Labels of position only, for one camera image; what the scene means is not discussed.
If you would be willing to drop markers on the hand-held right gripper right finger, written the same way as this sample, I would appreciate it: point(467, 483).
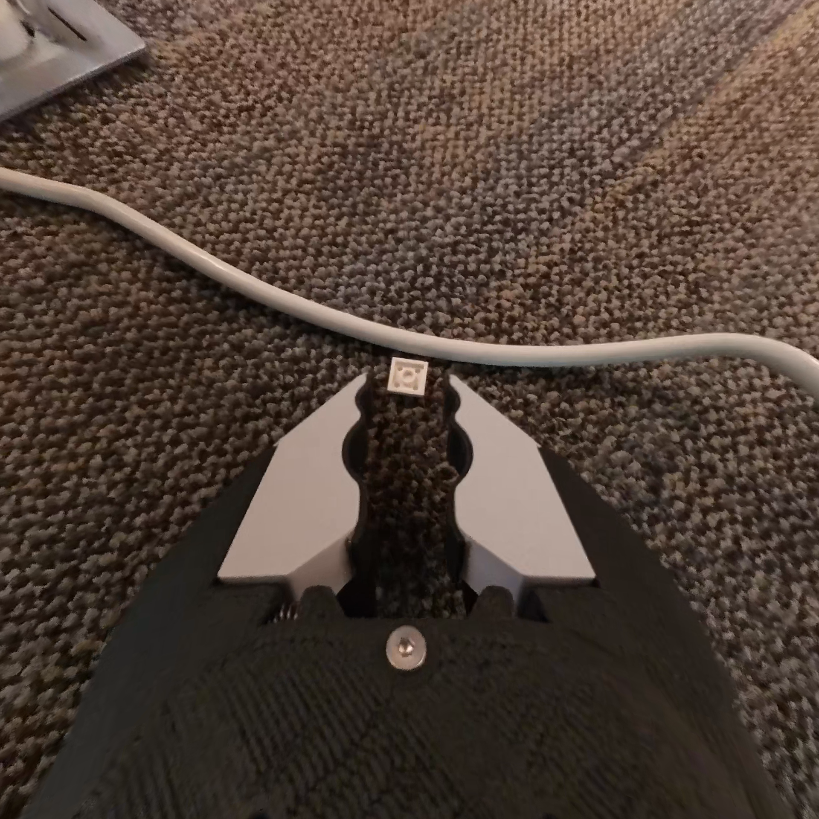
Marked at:
point(518, 505)

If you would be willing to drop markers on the metal floor outlet plate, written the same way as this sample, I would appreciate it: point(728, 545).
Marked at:
point(77, 57)

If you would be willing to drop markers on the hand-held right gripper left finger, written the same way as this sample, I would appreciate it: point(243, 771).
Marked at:
point(301, 499)

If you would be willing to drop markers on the small white lego plate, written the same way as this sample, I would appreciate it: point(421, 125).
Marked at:
point(407, 379)

